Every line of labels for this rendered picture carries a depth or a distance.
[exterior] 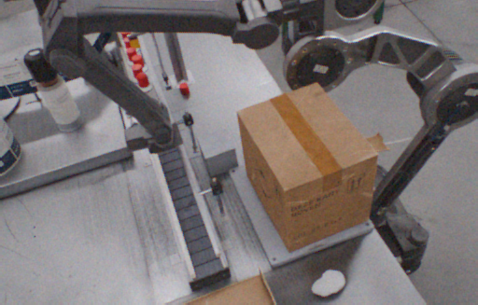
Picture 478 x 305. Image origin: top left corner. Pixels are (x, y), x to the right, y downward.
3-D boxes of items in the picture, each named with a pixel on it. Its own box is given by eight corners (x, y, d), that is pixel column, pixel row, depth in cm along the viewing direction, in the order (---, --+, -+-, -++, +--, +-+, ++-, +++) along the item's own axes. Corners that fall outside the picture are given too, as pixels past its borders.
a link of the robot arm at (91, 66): (67, 50, 85) (62, 6, 89) (41, 63, 86) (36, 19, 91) (177, 138, 122) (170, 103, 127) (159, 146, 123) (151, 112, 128)
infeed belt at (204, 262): (105, -2, 233) (102, -9, 230) (121, -6, 234) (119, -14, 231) (196, 288, 122) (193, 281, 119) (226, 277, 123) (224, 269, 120)
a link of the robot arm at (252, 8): (290, 6, 92) (282, -14, 95) (240, 18, 91) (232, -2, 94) (288, 37, 100) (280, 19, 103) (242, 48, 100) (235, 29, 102)
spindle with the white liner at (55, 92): (57, 119, 168) (18, 48, 147) (82, 111, 169) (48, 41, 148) (59, 135, 162) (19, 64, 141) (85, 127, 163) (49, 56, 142)
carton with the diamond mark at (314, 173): (246, 174, 144) (235, 110, 125) (316, 148, 149) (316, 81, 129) (288, 254, 124) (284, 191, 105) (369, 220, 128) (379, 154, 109)
